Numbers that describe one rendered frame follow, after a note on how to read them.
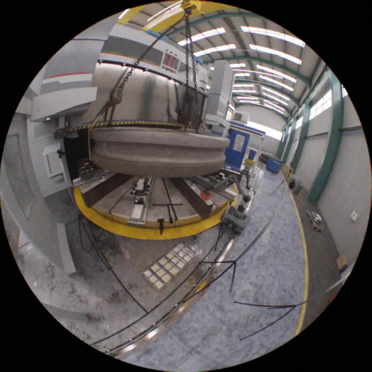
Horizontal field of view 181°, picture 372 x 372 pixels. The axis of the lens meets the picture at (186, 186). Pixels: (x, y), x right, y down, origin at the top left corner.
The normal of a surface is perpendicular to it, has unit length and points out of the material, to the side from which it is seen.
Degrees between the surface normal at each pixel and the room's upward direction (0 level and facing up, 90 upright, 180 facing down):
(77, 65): 90
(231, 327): 0
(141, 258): 0
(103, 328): 0
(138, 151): 90
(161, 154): 90
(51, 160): 90
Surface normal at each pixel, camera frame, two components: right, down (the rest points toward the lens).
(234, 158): -0.62, 0.30
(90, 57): 0.77, 0.42
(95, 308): 0.16, -0.86
